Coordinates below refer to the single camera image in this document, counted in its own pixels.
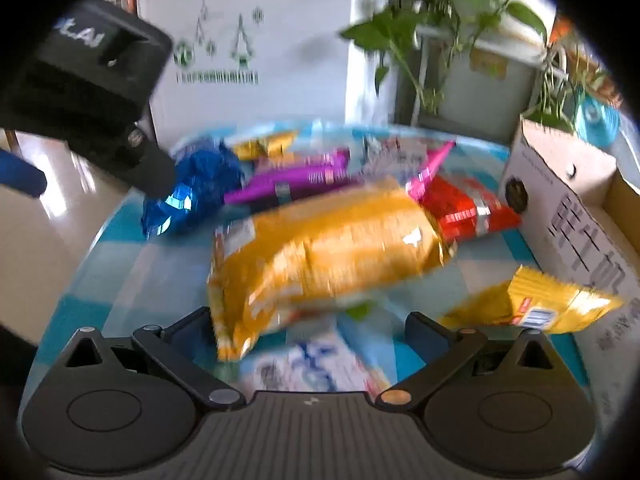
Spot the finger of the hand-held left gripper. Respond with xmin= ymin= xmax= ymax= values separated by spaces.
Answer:
xmin=124 ymin=122 xmax=179 ymax=197

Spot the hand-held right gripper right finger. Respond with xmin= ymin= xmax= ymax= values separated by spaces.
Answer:
xmin=375 ymin=311 xmax=556 ymax=408

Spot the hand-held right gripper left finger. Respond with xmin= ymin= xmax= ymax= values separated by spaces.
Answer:
xmin=62 ymin=306 xmax=246 ymax=411

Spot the blue foil snack bag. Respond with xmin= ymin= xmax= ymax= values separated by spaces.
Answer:
xmin=141 ymin=140 xmax=246 ymax=238

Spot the yellow waffle snack packet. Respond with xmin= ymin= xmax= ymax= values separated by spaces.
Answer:
xmin=232 ymin=129 xmax=300 ymax=162

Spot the white blue green snack packet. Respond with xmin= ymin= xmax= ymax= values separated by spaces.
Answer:
xmin=240 ymin=302 xmax=393 ymax=395

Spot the red snack packet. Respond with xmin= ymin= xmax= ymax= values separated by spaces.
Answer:
xmin=420 ymin=175 xmax=523 ymax=246

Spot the yellow snack packet blue label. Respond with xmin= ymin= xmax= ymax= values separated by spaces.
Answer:
xmin=440 ymin=265 xmax=624 ymax=336

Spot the large orange snack bag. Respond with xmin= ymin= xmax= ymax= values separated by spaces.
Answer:
xmin=207 ymin=187 xmax=446 ymax=361

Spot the purple snack packet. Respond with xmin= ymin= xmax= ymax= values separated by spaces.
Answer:
xmin=250 ymin=147 xmax=351 ymax=173
xmin=222 ymin=162 xmax=363 ymax=211

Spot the pink white snack packet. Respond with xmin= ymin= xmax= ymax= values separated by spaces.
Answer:
xmin=362 ymin=135 xmax=458 ymax=201

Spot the cardboard box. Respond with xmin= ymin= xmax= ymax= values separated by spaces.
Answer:
xmin=500 ymin=115 xmax=640 ymax=356

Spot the person's left forearm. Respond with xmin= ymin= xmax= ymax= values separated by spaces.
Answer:
xmin=0 ymin=149 xmax=47 ymax=198

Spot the blue white checkered tablecloth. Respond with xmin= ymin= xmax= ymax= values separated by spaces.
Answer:
xmin=30 ymin=120 xmax=591 ymax=411

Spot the white refrigerator green print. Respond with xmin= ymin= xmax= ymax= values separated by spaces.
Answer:
xmin=97 ymin=0 xmax=358 ymax=153

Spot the white plant pot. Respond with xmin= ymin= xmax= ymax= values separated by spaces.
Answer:
xmin=440 ymin=35 xmax=541 ymax=131

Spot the cyan round fan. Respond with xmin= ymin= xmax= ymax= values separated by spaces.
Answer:
xmin=575 ymin=90 xmax=622 ymax=148

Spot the green pothos plant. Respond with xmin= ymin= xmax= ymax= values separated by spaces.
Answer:
xmin=340 ymin=0 xmax=621 ymax=133

